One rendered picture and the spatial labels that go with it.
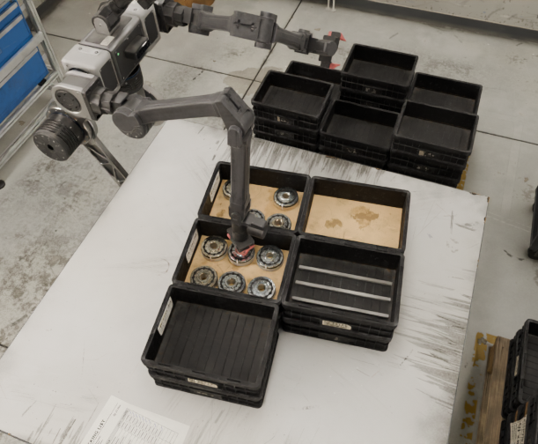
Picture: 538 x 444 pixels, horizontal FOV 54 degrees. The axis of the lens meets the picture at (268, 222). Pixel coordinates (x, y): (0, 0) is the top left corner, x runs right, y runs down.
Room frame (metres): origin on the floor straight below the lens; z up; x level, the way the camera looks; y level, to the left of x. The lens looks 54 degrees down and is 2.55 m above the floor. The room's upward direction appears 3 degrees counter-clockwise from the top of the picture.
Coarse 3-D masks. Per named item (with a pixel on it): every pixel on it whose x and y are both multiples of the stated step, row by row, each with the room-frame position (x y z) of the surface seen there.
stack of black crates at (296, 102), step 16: (272, 80) 2.52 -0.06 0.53; (288, 80) 2.48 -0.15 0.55; (304, 80) 2.44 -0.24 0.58; (320, 80) 2.42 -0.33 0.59; (256, 96) 2.32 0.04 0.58; (272, 96) 2.42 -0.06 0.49; (288, 96) 2.42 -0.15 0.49; (304, 96) 2.41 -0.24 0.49; (320, 96) 2.40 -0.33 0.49; (256, 112) 2.26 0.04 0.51; (272, 112) 2.23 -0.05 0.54; (288, 112) 2.18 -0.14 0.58; (304, 112) 2.27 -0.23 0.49; (320, 112) 2.15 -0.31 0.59; (256, 128) 2.27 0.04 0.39; (272, 128) 2.22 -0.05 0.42; (288, 128) 2.18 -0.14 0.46; (304, 128) 2.15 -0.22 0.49; (320, 128) 2.15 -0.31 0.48; (288, 144) 2.19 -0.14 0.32; (304, 144) 2.14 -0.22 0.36
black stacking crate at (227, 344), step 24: (192, 312) 0.87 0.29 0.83; (216, 312) 0.87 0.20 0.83; (240, 312) 0.86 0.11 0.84; (264, 312) 0.84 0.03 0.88; (168, 336) 0.78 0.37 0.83; (192, 336) 0.78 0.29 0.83; (216, 336) 0.78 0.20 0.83; (240, 336) 0.77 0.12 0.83; (264, 336) 0.77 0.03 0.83; (168, 360) 0.69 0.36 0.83; (192, 360) 0.69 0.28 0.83; (216, 360) 0.69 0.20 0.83; (240, 360) 0.68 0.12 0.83; (216, 384) 0.59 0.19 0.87
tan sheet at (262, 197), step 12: (252, 192) 1.42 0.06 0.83; (264, 192) 1.42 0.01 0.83; (300, 192) 1.41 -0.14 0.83; (216, 204) 1.36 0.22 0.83; (228, 204) 1.36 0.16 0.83; (252, 204) 1.35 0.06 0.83; (264, 204) 1.35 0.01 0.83; (216, 216) 1.30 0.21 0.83; (228, 216) 1.30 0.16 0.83; (288, 216) 1.29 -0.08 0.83
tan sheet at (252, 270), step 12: (228, 240) 1.18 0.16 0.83; (288, 252) 1.11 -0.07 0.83; (192, 264) 1.07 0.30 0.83; (204, 264) 1.07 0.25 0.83; (216, 264) 1.07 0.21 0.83; (228, 264) 1.07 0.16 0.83; (252, 264) 1.06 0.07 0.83; (252, 276) 1.01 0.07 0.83; (264, 276) 1.01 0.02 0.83; (276, 276) 1.01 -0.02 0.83; (276, 288) 0.95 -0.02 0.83
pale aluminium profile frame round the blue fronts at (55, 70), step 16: (32, 0) 3.03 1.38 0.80; (32, 16) 3.00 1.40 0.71; (32, 48) 2.87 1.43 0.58; (48, 48) 3.01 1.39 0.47; (16, 64) 2.72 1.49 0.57; (0, 80) 2.57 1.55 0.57; (48, 80) 2.91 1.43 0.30; (32, 96) 2.74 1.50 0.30; (16, 112) 2.60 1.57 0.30; (0, 128) 2.46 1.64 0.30; (32, 128) 2.63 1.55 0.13; (16, 144) 2.48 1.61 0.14; (0, 160) 2.34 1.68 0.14
